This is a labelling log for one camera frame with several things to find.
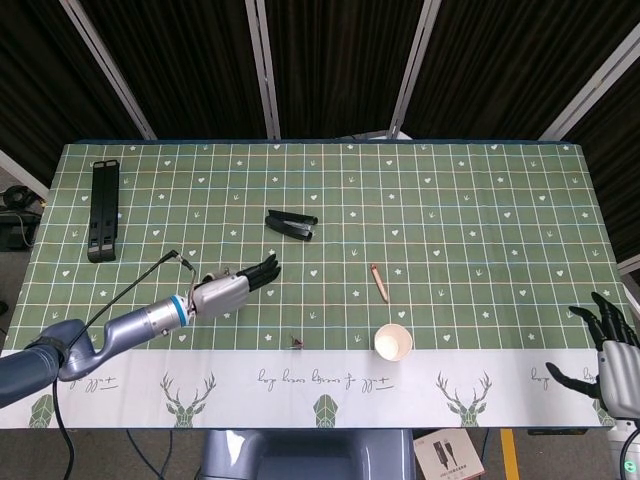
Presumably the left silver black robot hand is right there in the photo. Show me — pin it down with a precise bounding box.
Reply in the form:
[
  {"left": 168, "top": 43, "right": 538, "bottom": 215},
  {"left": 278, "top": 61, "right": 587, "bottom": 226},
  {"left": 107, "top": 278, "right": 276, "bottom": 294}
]
[{"left": 191, "top": 253, "right": 282, "bottom": 317}]

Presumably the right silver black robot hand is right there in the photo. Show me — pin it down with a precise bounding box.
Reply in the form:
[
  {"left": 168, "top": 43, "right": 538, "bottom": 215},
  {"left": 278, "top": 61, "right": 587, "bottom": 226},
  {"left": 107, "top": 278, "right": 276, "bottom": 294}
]
[{"left": 545, "top": 292, "right": 640, "bottom": 416}]

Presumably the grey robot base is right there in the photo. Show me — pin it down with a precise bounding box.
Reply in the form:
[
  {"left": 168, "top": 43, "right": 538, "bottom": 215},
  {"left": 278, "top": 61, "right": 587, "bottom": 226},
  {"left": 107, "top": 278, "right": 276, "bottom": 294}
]
[{"left": 199, "top": 428, "right": 416, "bottom": 480}]

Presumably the black stapler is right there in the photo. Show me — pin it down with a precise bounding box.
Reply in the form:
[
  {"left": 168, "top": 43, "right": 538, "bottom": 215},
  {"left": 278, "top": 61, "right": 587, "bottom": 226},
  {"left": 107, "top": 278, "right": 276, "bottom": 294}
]
[{"left": 264, "top": 209, "right": 320, "bottom": 243}]

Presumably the black folding laptop stand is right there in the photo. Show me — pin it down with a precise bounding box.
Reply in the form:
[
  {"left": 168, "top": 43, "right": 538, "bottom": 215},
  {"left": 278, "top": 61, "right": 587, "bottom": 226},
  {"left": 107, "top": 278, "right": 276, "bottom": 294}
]
[{"left": 86, "top": 159, "right": 121, "bottom": 264}]

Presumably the green grid tablecloth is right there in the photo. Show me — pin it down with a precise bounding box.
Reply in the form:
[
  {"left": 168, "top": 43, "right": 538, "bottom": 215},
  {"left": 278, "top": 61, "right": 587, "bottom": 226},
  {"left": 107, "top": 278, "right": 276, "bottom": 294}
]
[{"left": 0, "top": 139, "right": 640, "bottom": 431}]

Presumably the white paper cup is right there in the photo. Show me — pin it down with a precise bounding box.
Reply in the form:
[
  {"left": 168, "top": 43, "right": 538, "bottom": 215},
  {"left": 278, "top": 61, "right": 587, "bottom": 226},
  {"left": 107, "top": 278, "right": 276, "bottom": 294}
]
[{"left": 373, "top": 323, "right": 414, "bottom": 362}]

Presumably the dark fabric screen panel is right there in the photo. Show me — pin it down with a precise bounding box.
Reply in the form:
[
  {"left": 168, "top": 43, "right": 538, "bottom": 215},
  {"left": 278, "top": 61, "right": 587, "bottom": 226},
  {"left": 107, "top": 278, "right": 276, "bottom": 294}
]
[
  {"left": 404, "top": 0, "right": 640, "bottom": 141},
  {"left": 0, "top": 0, "right": 146, "bottom": 171},
  {"left": 564, "top": 64, "right": 640, "bottom": 266},
  {"left": 82, "top": 0, "right": 271, "bottom": 140},
  {"left": 263, "top": 0, "right": 426, "bottom": 140}
]

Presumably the black floor equipment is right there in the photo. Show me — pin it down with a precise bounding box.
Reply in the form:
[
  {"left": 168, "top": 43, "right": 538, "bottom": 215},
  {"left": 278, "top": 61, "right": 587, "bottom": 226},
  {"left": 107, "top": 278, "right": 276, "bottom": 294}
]
[{"left": 0, "top": 184, "right": 49, "bottom": 251}]

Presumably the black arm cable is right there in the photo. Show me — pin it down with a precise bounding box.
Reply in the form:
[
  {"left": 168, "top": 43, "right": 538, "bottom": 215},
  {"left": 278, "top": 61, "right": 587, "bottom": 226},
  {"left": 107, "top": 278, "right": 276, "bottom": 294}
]
[{"left": 49, "top": 249, "right": 199, "bottom": 480}]

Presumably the white cable product box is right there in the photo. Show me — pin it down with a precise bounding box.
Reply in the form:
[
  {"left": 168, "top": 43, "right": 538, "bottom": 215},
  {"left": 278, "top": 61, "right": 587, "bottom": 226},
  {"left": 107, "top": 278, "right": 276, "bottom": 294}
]
[{"left": 413, "top": 430, "right": 485, "bottom": 480}]

